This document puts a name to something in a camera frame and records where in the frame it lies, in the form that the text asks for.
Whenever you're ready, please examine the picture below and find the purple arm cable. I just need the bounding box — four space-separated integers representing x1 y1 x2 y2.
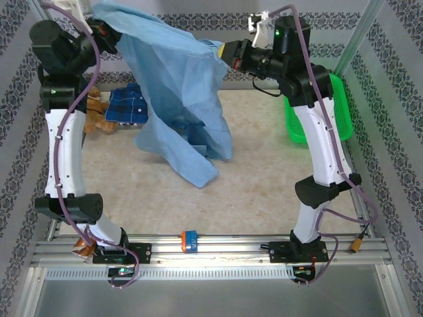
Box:
41 1 141 291
269 5 379 288

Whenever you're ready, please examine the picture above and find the green plastic basket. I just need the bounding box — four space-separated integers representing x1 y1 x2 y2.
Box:
284 73 354 145

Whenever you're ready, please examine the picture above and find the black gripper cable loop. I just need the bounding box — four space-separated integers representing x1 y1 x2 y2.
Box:
252 79 282 98

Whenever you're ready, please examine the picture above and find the orange blue small box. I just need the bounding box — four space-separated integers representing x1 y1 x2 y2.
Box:
180 230 198 254

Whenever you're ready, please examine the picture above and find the blue plaid shirt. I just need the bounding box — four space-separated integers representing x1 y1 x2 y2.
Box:
104 83 149 126

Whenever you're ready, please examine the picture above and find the brown teddy bear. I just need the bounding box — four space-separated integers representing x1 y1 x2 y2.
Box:
82 86 118 135

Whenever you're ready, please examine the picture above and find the aluminium rail frame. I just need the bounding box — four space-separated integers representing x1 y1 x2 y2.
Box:
31 227 393 267

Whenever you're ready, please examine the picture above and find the aluminium frame post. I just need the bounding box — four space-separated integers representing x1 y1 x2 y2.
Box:
333 0 387 77
31 0 54 24

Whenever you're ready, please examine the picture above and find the orange snack packet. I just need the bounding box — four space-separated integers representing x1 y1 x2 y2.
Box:
72 236 96 260

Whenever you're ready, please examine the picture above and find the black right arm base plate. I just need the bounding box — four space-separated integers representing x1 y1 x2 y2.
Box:
269 240 328 264

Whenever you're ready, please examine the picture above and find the light blue long sleeve shirt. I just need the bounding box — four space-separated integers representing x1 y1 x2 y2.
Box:
91 0 234 189

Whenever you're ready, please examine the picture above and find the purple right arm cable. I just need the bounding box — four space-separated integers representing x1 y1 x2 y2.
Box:
269 5 379 288

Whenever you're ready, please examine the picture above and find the yellow cylindrical plug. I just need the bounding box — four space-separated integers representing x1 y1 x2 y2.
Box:
350 229 370 254

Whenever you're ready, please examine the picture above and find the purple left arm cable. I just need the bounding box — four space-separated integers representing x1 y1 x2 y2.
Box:
41 1 141 291

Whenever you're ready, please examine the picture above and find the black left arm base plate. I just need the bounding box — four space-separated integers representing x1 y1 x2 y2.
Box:
92 242 152 265

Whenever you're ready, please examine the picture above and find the slotted grey cable duct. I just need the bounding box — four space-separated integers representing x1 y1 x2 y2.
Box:
44 266 295 281

